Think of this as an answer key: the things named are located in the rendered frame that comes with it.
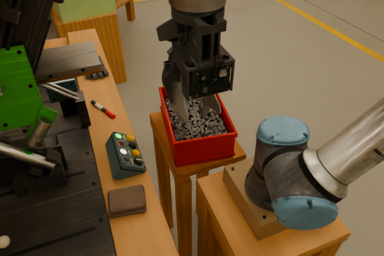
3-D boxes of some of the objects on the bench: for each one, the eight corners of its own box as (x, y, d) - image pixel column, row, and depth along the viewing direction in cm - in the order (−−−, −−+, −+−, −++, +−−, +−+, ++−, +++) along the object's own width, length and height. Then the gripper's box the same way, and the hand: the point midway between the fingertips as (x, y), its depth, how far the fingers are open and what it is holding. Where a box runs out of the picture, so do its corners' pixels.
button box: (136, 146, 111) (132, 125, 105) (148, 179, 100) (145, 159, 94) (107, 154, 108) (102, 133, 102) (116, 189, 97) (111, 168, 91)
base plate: (71, 54, 153) (70, 51, 152) (123, 286, 75) (122, 282, 74) (-30, 73, 141) (-32, 68, 140) (-94, 370, 63) (-100, 367, 62)
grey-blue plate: (83, 109, 120) (74, 77, 111) (83, 112, 118) (75, 80, 109) (55, 115, 117) (44, 83, 108) (56, 119, 116) (44, 86, 107)
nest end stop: (53, 166, 96) (61, 152, 96) (53, 178, 91) (61, 163, 91) (49, 165, 96) (57, 151, 95) (49, 176, 91) (57, 162, 90)
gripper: (171, 28, 38) (176, 154, 52) (252, 14, 41) (238, 136, 55) (150, 1, 44) (160, 120, 58) (223, -10, 47) (216, 106, 61)
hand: (192, 111), depth 58 cm, fingers open, 3 cm apart
